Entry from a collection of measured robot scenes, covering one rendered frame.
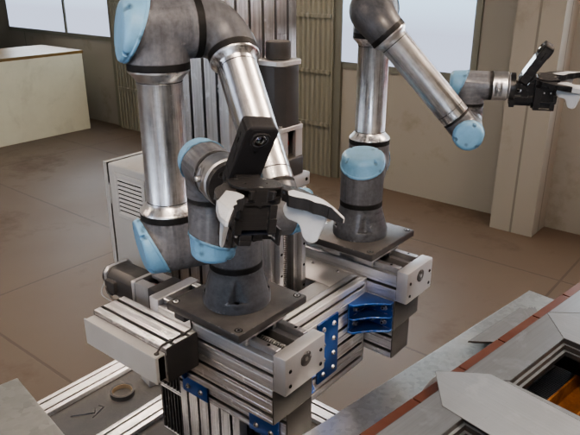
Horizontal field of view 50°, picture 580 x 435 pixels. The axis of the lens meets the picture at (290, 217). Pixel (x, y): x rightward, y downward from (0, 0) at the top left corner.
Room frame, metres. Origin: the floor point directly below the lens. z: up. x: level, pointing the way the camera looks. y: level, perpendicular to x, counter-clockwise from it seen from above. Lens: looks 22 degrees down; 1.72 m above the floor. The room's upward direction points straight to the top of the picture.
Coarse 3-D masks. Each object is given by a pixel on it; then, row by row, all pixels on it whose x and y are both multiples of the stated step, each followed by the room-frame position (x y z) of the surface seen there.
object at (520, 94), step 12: (540, 72) 1.68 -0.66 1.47; (516, 84) 1.65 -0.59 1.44; (528, 84) 1.65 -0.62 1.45; (540, 84) 1.62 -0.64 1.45; (516, 96) 1.65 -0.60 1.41; (528, 96) 1.65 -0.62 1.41; (540, 96) 1.62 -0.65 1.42; (552, 96) 1.62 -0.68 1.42; (540, 108) 1.63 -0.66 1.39; (552, 108) 1.62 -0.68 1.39
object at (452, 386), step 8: (448, 376) 1.20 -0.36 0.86; (456, 376) 1.20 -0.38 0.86; (464, 376) 1.20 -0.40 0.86; (472, 376) 1.20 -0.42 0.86; (480, 376) 1.20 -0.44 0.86; (440, 384) 1.18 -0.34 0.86; (448, 384) 1.18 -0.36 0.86; (456, 384) 1.18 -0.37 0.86; (464, 384) 1.18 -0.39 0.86; (472, 384) 1.18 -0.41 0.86; (440, 392) 1.15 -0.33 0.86; (448, 392) 1.15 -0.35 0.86; (456, 392) 1.15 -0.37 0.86; (448, 400) 1.12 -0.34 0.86
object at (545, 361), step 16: (560, 352) 1.34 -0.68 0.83; (576, 352) 1.34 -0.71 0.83; (528, 368) 1.25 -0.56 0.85; (544, 368) 1.28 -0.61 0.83; (512, 384) 1.18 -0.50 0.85; (528, 384) 1.23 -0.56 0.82; (544, 400) 1.12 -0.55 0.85; (576, 416) 1.07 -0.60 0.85; (448, 432) 1.03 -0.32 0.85; (464, 432) 1.05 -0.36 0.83; (480, 432) 1.03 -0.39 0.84
